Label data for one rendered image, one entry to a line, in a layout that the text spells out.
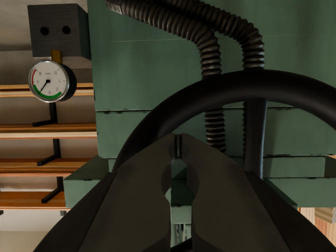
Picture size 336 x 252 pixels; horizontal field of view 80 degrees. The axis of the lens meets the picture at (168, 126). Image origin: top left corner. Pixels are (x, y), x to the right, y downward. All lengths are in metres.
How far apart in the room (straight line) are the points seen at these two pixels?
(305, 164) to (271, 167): 0.06
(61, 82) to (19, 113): 3.26
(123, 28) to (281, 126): 0.33
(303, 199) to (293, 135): 0.12
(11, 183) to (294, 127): 3.84
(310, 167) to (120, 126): 0.36
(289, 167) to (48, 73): 0.44
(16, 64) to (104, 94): 3.24
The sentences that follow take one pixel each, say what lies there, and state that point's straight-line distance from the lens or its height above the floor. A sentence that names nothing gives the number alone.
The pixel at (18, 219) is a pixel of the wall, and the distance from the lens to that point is 4.16.
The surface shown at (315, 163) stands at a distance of 0.46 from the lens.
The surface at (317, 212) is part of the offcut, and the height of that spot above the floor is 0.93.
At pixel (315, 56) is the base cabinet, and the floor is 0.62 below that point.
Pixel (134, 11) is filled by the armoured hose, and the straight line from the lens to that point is 0.28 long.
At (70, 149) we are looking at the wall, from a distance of 3.28.
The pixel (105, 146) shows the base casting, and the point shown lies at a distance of 0.40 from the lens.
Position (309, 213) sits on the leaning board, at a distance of 2.45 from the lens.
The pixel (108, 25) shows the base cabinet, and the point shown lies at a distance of 0.40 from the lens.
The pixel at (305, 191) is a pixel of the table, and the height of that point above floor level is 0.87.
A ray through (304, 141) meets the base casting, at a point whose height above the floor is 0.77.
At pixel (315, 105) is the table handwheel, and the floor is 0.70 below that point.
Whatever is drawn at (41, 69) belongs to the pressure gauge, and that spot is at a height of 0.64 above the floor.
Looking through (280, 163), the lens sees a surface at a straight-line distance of 0.43.
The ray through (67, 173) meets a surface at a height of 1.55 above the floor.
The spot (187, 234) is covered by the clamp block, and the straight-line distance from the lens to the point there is 0.33.
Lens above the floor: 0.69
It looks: 8 degrees up
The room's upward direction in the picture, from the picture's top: 179 degrees clockwise
